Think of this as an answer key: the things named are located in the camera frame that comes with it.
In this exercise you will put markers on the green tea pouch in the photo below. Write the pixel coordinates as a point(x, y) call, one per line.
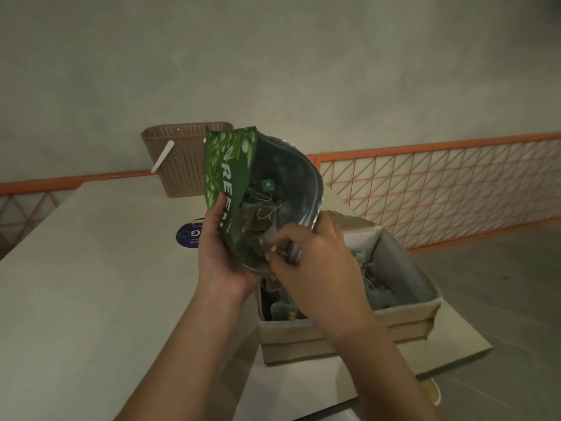
point(228, 162)

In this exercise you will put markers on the brown perforated plastic basket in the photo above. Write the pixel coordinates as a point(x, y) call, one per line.
point(184, 175)

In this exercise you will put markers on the person's right hand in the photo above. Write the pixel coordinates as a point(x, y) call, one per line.
point(324, 280)

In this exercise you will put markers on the beige fabric storage box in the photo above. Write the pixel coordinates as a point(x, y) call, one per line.
point(298, 342)

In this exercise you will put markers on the pile of green tea bags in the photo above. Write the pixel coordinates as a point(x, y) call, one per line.
point(280, 309)
point(258, 214)

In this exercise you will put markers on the round blue sticker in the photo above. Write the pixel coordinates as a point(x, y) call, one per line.
point(188, 236)

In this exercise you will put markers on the orange metal mesh fence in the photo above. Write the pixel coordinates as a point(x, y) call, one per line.
point(438, 146)

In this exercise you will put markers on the person's left hand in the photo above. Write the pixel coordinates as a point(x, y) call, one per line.
point(219, 267)

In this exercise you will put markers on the person's right forearm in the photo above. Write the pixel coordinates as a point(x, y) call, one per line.
point(385, 377)

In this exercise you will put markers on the person's left forearm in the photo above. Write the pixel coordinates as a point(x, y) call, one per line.
point(184, 363)

